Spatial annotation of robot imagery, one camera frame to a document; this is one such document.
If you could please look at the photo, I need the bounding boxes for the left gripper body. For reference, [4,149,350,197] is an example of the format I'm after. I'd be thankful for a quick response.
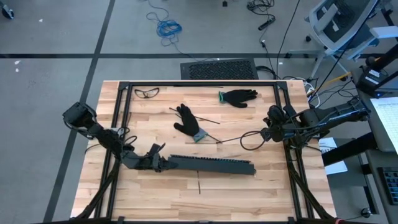
[144,142,170,172]

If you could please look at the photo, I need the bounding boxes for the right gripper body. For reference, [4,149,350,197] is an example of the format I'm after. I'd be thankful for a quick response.
[267,105,296,143]

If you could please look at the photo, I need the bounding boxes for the black glove grey cuff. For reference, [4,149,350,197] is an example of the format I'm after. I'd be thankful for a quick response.
[173,103,208,143]

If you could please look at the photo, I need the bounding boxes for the black bar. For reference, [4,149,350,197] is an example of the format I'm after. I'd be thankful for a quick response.
[167,156,257,176]

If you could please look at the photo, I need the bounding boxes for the black glove green cuff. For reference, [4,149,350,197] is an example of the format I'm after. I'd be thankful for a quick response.
[217,88,259,109]

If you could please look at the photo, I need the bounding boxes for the white printed label sheet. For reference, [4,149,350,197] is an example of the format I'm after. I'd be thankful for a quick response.
[318,136,339,156]

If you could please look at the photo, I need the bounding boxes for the white paper sheet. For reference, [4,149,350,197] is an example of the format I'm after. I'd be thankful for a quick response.
[324,160,349,176]

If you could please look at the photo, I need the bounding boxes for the clear safety glasses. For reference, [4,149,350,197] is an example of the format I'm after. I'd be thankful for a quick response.
[134,87,160,100]

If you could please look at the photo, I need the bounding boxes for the black floor grate mat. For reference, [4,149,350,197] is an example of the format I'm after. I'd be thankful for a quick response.
[180,58,259,80]

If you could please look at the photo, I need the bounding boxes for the grey desk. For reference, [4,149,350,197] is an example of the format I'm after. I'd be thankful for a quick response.
[351,67,398,224]

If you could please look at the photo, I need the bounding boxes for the black box device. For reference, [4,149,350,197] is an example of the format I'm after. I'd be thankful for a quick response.
[355,66,398,98]

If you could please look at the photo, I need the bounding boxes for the black power strip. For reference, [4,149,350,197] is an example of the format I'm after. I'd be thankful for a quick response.
[257,16,277,32]

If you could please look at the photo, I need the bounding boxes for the white lit monitor screen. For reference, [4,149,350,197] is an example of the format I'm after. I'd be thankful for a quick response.
[369,96,398,156]

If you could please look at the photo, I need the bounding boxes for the grey office chair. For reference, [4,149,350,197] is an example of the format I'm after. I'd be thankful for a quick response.
[287,0,398,78]

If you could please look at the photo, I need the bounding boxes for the black keyboard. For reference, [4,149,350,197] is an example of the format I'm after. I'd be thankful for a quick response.
[377,166,398,206]

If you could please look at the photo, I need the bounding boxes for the yellow cable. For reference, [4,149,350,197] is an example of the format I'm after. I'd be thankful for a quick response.
[313,72,353,94]

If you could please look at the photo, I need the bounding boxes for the black aluminium rig frame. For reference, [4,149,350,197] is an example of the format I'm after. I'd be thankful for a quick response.
[74,80,336,223]

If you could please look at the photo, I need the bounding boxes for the long black floor cable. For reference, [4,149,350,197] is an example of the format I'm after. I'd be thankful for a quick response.
[309,0,380,97]
[275,0,302,78]

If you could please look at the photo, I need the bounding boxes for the black tangled cable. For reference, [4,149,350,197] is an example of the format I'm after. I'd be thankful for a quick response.
[246,0,276,17]

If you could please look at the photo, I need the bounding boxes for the blue coiled cable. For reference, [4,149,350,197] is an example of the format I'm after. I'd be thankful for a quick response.
[141,0,187,52]

